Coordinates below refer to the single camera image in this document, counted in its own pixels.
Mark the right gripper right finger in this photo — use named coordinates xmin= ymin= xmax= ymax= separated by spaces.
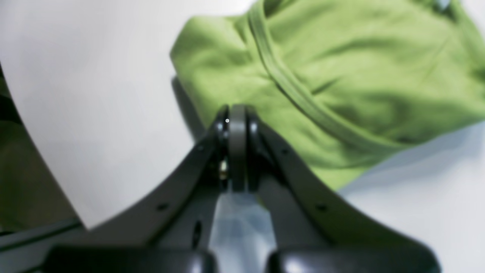
xmin=229 ymin=104 xmax=441 ymax=273

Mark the green T-shirt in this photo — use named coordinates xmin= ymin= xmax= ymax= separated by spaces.
xmin=170 ymin=0 xmax=484 ymax=190

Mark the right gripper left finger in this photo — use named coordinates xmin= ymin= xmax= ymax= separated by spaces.
xmin=43 ymin=106 xmax=229 ymax=273

